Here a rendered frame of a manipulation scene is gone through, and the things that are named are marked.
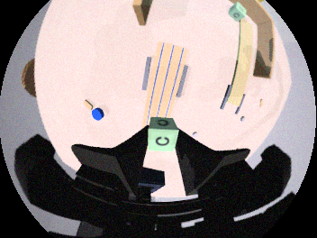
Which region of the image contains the light green cube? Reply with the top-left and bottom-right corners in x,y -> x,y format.
148,116 -> 179,151

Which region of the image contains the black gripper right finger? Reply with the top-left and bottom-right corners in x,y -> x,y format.
174,127 -> 251,196

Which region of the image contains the pale yellow flat strip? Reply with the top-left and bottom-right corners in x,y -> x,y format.
227,42 -> 252,105

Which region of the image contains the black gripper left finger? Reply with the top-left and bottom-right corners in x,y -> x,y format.
71,125 -> 149,196

